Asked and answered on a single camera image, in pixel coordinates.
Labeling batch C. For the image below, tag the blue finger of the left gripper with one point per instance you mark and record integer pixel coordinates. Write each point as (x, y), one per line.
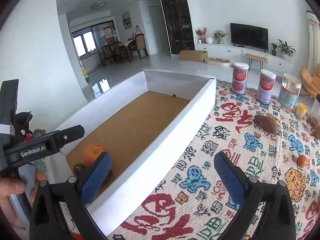
(60, 138)

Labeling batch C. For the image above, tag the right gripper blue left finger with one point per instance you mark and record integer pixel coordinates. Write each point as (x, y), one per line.
(47, 218)

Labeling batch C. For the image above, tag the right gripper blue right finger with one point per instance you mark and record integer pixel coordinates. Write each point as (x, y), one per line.
(277, 220)

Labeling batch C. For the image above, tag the orange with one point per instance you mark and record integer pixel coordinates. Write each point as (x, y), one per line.
(91, 153)

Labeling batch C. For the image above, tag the brown sweet potato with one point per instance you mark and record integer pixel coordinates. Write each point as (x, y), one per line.
(267, 124)

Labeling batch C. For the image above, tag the person's left hand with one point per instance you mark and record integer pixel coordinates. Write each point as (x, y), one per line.
(14, 186)

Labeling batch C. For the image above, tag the small orange tangerine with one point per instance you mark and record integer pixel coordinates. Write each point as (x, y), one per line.
(301, 160)

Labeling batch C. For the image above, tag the white cardboard box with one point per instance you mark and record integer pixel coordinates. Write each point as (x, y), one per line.
(146, 122)

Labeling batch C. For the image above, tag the patterned woven tablecloth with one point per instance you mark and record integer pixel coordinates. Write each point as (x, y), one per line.
(251, 172)

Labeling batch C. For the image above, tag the brown kiwi fruit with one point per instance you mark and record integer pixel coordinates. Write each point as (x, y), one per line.
(312, 122)

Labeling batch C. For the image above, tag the small yellow-lid jar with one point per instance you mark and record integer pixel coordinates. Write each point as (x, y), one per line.
(301, 110)

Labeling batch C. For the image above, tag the clear glass jar gold lid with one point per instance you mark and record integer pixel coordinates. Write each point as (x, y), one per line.
(289, 93)

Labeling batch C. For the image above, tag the wooden dining chair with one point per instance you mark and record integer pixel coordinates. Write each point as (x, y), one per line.
(140, 45)

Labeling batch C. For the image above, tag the tan cushion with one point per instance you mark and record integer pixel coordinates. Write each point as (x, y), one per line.
(310, 83)

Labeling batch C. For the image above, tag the orange-label can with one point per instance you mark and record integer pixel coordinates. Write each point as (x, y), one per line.
(239, 80)

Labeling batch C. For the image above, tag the brown cardboard box on floor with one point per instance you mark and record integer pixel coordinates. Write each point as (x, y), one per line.
(193, 55)

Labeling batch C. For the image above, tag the small wooden stool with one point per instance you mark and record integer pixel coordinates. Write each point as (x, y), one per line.
(262, 60)

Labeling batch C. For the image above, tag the potted green plant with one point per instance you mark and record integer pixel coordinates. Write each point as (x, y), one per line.
(287, 51)

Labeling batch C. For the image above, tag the red flower vase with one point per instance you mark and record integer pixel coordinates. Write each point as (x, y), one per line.
(201, 34)

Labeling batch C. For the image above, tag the dark glass cabinet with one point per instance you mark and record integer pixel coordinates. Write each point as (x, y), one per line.
(178, 22)

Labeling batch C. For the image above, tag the white tv cabinet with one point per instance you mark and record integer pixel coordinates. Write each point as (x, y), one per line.
(237, 54)

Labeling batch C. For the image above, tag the black television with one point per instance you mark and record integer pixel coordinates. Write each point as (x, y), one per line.
(248, 35)

